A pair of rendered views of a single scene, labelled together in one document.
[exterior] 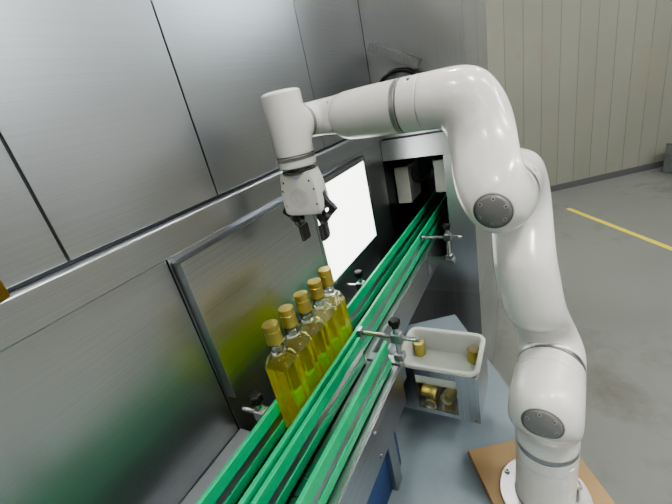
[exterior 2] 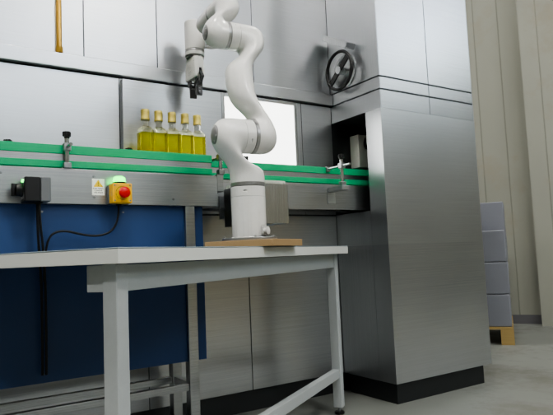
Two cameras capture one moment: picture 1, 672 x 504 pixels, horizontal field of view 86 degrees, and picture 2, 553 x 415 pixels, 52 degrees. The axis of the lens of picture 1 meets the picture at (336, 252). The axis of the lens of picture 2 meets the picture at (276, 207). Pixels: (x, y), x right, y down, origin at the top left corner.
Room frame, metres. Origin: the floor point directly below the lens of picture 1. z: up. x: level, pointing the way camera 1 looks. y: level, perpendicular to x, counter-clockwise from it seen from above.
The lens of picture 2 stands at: (-1.20, -1.24, 0.72)
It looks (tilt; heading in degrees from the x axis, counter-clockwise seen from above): 5 degrees up; 25
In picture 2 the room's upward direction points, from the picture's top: 2 degrees counter-clockwise
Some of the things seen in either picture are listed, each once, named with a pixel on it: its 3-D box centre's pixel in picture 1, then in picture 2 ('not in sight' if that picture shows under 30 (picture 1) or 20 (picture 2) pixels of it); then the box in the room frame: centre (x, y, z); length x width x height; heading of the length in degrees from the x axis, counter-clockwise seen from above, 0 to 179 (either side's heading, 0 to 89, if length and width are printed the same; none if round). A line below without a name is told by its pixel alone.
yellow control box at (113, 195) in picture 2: not in sight; (119, 194); (0.38, 0.09, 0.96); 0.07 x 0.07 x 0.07; 58
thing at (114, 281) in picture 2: not in sight; (258, 363); (0.53, -0.36, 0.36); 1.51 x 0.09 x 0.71; 0
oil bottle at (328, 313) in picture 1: (329, 340); (185, 154); (0.77, 0.07, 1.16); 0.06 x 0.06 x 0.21; 58
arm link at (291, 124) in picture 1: (288, 122); (195, 36); (0.82, 0.04, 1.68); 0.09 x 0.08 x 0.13; 142
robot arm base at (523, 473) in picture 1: (545, 469); (248, 213); (0.53, -0.35, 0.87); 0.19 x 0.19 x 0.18
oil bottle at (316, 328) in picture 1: (317, 355); (172, 153); (0.72, 0.10, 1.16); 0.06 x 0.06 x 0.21; 57
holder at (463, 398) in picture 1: (433, 371); (252, 207); (0.83, -0.20, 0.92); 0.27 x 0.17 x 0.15; 58
